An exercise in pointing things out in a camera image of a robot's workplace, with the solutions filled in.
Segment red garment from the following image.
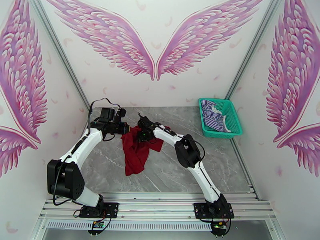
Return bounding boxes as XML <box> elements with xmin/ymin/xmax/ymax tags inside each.
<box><xmin>120</xmin><ymin>125</ymin><xmax>164</xmax><ymax>176</ymax></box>

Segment blue white striped garment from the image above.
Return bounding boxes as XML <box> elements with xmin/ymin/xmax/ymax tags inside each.
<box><xmin>201</xmin><ymin>98</ymin><xmax>232</xmax><ymax>134</ymax></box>

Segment white perforated cable tray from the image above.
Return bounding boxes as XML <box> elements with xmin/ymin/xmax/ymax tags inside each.
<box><xmin>46</xmin><ymin>221</ymin><xmax>213</xmax><ymax>231</ymax></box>

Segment teal plastic basket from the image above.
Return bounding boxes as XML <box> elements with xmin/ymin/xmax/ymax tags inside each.
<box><xmin>198</xmin><ymin>98</ymin><xmax>244</xmax><ymax>139</ymax></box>

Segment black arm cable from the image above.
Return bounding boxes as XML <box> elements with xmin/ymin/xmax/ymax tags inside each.
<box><xmin>86</xmin><ymin>97</ymin><xmax>122</xmax><ymax>137</ymax></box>
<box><xmin>184</xmin><ymin>134</ymin><xmax>206</xmax><ymax>163</ymax></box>

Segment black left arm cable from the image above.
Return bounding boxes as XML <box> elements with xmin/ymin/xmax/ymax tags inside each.
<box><xmin>86</xmin><ymin>97</ymin><xmax>122</xmax><ymax>137</ymax></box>

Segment aluminium corner post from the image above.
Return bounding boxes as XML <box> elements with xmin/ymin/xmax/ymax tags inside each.
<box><xmin>225</xmin><ymin>0</ymin><xmax>286</xmax><ymax>100</ymax></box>
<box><xmin>27</xmin><ymin>0</ymin><xmax>92</xmax><ymax>113</ymax></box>

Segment aluminium rail frame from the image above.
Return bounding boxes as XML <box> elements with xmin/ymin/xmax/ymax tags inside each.
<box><xmin>38</xmin><ymin>192</ymin><xmax>277</xmax><ymax>221</ymax></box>

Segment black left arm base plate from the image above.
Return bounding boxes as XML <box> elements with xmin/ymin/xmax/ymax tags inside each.
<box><xmin>79</xmin><ymin>202</ymin><xmax>119</xmax><ymax>218</ymax></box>

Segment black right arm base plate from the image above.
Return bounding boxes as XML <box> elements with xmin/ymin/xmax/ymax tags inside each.
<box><xmin>194</xmin><ymin>202</ymin><xmax>235</xmax><ymax>220</ymax></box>

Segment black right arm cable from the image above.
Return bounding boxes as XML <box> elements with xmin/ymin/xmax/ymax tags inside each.
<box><xmin>184</xmin><ymin>134</ymin><xmax>206</xmax><ymax>163</ymax></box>

